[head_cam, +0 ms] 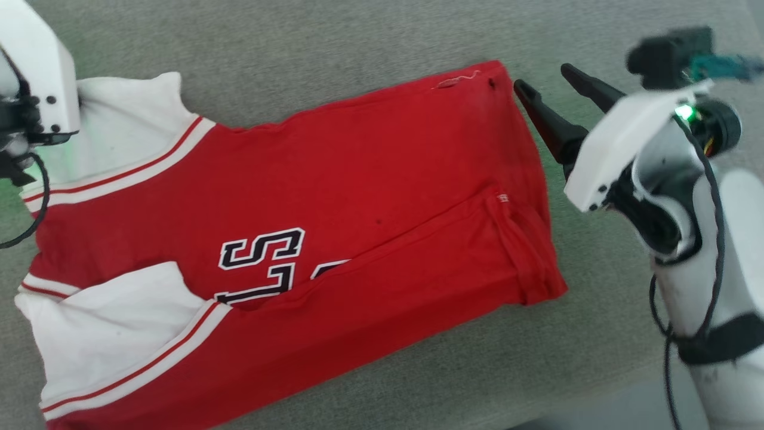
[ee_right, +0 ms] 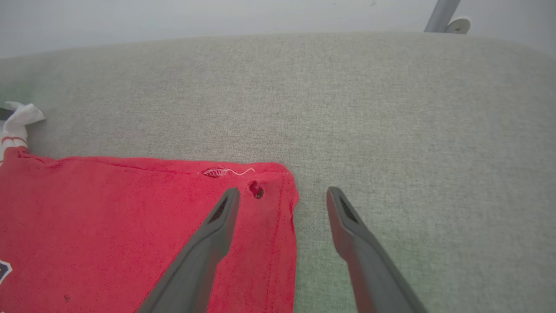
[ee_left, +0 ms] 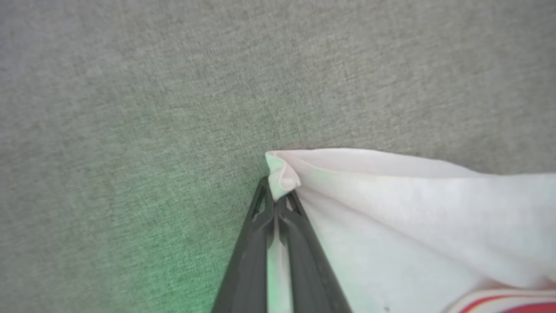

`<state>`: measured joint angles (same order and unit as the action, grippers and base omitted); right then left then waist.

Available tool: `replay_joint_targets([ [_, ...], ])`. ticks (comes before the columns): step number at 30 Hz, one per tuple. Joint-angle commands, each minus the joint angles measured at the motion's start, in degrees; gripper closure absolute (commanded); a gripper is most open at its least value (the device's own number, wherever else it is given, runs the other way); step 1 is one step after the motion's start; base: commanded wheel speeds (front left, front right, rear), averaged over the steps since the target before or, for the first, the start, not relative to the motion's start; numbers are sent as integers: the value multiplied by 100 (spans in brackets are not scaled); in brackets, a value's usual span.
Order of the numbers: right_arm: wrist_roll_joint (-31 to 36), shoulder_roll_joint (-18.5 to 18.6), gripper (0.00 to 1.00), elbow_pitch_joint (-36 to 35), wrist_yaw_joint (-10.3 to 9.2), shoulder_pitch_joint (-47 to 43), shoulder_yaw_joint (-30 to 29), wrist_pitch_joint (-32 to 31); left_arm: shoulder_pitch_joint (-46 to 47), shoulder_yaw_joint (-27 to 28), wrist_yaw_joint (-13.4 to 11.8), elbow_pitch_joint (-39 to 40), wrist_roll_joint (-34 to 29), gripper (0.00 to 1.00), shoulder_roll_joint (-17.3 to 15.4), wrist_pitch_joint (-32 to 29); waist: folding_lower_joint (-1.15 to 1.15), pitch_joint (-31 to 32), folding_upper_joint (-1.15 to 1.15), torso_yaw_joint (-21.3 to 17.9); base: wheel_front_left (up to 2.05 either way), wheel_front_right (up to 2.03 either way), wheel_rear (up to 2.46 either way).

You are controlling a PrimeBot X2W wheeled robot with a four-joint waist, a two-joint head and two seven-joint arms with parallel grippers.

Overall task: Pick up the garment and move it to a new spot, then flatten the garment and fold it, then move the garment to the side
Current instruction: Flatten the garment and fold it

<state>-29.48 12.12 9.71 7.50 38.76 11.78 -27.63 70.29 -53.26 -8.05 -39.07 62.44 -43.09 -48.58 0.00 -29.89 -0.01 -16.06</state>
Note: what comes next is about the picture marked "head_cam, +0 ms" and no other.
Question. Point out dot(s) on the grey-green fabric sofa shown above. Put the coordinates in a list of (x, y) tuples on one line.
[(370, 48)]

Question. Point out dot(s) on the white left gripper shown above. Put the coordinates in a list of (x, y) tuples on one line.
[(42, 77)]

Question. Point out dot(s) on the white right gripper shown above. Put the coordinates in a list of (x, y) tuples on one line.
[(621, 143)]

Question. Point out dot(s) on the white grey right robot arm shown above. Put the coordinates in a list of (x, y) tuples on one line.
[(722, 269)]

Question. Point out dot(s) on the red white Bulls t-shirt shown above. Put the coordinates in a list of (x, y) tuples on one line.
[(334, 197)]

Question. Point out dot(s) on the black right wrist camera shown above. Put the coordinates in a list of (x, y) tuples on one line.
[(665, 57)]

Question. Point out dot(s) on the teal right camera connector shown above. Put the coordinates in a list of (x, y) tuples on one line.
[(725, 65)]

